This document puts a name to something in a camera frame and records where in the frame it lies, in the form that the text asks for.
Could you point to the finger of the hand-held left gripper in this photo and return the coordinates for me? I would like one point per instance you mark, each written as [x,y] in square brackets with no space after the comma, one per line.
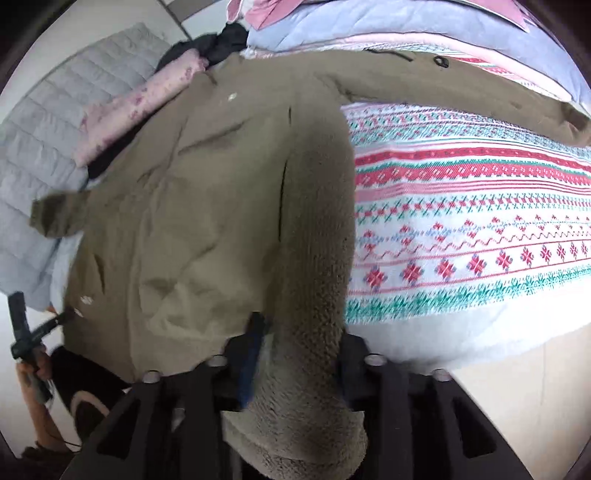
[17,318]
[51,323]

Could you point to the person's dark clothing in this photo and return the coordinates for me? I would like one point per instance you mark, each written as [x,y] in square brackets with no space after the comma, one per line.
[87,397]

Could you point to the olive fleece-lined jacket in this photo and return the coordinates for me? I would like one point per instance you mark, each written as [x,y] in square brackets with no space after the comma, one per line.
[207,207]

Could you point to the pink velvet cloth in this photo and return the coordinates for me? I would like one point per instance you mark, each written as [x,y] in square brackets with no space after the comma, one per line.
[268,14]

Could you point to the red green patterned blanket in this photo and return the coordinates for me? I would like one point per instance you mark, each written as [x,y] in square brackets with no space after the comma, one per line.
[461,207]

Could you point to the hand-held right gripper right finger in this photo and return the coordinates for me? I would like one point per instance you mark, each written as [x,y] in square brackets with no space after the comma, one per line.
[358,369]

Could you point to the black crumpled cloth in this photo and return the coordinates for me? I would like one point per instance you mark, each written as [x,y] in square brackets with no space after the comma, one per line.
[221,44]

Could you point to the black folded cloth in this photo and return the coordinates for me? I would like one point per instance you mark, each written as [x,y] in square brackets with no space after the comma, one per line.
[108,159]

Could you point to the pink floral folded cloth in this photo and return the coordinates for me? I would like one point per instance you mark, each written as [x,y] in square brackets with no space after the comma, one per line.
[138,101]

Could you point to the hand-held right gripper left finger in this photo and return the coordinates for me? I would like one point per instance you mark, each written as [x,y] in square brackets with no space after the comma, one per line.
[252,360]

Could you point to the person's left hand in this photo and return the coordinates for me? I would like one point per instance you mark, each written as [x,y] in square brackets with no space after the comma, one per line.
[43,365]

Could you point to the person's left forearm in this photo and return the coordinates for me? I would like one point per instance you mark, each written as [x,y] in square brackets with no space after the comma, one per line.
[39,415]

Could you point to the blue-grey duvet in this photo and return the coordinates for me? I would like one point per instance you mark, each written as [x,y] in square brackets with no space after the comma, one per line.
[369,23]

